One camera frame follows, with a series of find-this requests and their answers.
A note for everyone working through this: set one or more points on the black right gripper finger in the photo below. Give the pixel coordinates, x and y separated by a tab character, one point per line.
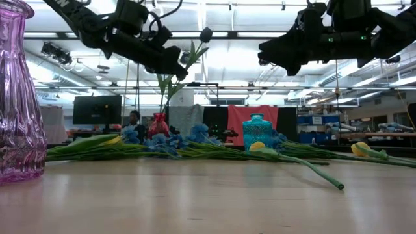
286	48
293	66

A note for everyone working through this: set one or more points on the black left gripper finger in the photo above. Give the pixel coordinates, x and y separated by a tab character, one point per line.
167	58
172	74

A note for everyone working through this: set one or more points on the dark-budded artificial tulip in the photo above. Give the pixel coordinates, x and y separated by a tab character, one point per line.
206	34

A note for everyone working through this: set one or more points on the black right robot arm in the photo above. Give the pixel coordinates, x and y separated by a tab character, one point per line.
396	29

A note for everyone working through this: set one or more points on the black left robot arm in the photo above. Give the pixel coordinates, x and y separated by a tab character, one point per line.
74	16

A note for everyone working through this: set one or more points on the red glass vase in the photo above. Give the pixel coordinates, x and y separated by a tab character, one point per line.
158	128

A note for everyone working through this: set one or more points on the teal glass vase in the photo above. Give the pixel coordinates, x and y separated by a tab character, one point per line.
256	130

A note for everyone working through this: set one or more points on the purple ribbed glass vase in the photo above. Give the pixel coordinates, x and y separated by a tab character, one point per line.
19	130

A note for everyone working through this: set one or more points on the round black ceiling device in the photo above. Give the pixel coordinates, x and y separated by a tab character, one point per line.
185	59

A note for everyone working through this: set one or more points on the grey hanging cloth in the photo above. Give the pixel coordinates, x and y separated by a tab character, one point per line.
185	117

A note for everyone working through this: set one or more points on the person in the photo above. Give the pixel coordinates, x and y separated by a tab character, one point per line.
135	115

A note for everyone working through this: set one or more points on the black hanging cloth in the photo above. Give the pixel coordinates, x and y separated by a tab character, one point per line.
214	117

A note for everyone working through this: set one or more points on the black computer monitor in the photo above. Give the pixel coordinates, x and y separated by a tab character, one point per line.
97	110

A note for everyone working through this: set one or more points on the red hanging cloth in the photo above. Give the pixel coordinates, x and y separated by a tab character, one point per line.
235	122

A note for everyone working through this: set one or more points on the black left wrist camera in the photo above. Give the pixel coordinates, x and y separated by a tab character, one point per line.
130	16

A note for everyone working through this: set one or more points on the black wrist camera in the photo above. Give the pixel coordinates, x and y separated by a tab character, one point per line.
130	16
349	14

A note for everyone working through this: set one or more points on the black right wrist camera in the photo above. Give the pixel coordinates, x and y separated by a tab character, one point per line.
349	14

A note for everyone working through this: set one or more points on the black overhead-mounted camera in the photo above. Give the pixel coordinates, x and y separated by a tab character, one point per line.
57	52

